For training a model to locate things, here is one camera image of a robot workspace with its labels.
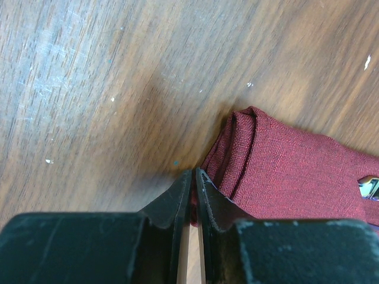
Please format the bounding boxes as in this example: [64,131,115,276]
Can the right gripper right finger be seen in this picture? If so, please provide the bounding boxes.
[196,169,378,283]

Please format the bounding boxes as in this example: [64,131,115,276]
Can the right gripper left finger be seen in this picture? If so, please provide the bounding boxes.
[1,170,192,283]

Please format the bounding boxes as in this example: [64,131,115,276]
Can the dark red cloth napkin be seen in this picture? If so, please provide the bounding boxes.
[201,106,378,225]

